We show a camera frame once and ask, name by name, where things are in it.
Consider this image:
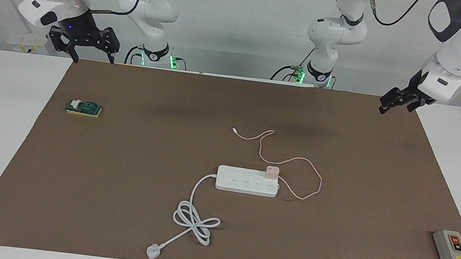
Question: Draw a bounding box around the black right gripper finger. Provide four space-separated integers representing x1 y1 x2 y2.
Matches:
46 25 83 64
97 26 122 65

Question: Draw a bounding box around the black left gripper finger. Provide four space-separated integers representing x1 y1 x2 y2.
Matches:
378 86 406 117
407 97 435 115

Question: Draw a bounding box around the pink charging cable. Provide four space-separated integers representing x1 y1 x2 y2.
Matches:
225 125 328 202

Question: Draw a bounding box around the pink charger adapter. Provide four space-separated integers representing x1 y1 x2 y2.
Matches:
265 165 282 181

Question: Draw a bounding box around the white power strip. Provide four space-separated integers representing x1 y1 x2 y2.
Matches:
215 165 282 198

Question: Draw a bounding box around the grey push button box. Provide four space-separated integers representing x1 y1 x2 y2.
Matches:
430 228 461 259

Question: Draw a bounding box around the brown paper mat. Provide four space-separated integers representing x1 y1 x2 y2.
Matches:
0 48 461 259

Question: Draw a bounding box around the black right arm base cable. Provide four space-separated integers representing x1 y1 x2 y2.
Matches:
124 43 142 66

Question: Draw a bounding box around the black arm base cable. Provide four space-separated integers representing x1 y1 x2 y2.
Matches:
270 43 316 86
124 43 142 66

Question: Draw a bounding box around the white wall socket box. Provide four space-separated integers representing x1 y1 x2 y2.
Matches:
6 30 55 56

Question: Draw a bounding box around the green knife switch yellow base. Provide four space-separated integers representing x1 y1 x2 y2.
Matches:
65 98 103 119

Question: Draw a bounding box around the black left arm gripper cable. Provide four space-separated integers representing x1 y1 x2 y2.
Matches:
365 0 423 30

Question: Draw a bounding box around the black left arm base cable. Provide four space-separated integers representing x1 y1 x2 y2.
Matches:
270 43 316 86

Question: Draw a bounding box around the white power cord with plug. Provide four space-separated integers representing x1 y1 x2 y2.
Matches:
145 167 227 259

